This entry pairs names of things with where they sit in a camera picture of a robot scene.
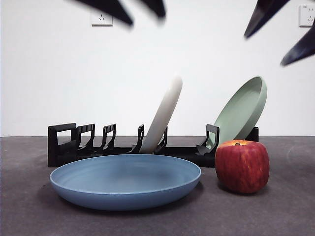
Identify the blue plate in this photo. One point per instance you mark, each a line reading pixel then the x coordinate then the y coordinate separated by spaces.
pixel 123 191

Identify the red apple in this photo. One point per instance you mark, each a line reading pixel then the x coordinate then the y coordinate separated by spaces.
pixel 242 167

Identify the white wall socket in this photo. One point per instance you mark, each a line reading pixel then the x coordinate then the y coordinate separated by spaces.
pixel 306 18
pixel 102 20

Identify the beige plate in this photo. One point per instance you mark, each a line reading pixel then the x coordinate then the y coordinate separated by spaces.
pixel 165 115

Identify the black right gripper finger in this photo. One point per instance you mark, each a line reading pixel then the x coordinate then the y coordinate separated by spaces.
pixel 302 49
pixel 263 14

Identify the black plate rack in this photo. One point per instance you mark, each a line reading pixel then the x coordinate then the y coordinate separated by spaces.
pixel 53 147

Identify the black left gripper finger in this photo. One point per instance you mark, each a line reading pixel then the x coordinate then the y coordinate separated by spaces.
pixel 110 9
pixel 156 6

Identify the green plate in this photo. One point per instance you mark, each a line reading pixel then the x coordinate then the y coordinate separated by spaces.
pixel 238 115

